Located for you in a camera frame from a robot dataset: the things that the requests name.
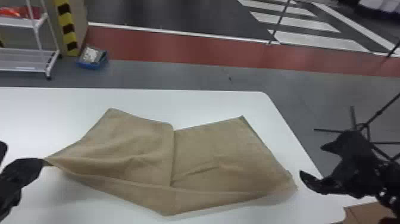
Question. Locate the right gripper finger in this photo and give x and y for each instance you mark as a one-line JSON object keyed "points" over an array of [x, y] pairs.
{"points": [[343, 142], [318, 184]]}

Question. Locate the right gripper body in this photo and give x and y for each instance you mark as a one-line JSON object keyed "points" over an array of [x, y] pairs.
{"points": [[359, 175]]}

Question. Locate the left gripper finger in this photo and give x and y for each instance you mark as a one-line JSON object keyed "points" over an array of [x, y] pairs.
{"points": [[25, 169]]}

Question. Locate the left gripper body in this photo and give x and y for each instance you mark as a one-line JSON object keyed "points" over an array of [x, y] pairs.
{"points": [[7, 197]]}

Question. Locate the beige towel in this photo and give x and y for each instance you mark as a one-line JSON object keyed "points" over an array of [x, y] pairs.
{"points": [[200, 162]]}

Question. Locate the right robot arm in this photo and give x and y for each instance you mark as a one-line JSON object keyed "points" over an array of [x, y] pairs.
{"points": [[392, 190]]}

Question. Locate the cardboard box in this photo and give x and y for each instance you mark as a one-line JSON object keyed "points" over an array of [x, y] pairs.
{"points": [[365, 214]]}

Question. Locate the black tripod stand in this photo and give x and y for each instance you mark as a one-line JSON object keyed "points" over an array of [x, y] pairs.
{"points": [[375, 117]]}

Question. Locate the blue basket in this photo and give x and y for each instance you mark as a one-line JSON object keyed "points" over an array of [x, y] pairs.
{"points": [[92, 58]]}

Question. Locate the yellow black striped post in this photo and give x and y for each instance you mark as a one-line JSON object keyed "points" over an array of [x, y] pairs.
{"points": [[67, 26]]}

